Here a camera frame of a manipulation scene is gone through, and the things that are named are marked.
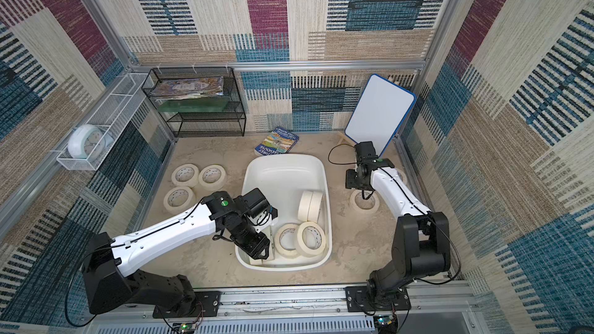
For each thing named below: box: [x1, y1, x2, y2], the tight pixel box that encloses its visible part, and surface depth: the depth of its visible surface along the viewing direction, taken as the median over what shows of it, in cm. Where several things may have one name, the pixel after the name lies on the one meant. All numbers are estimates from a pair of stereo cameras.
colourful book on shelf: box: [150, 76, 224, 100], surface depth 83 cm
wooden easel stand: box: [336, 130, 357, 147], surface depth 111 cm
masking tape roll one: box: [198, 163, 227, 191], surface depth 104 cm
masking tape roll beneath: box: [349, 189, 381, 214], surface depth 94 cm
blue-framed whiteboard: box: [344, 73, 417, 158], surface depth 93 cm
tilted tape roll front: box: [297, 221, 327, 256], surface depth 82 cm
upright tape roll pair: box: [297, 190, 324, 223], surface depth 86 cm
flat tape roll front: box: [273, 222, 300, 259], surface depth 83 cm
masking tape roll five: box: [163, 186, 196, 215], surface depth 98 cm
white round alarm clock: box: [68, 123, 114, 161], surface depth 64 cm
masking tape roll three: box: [170, 163, 200, 188], surface depth 105 cm
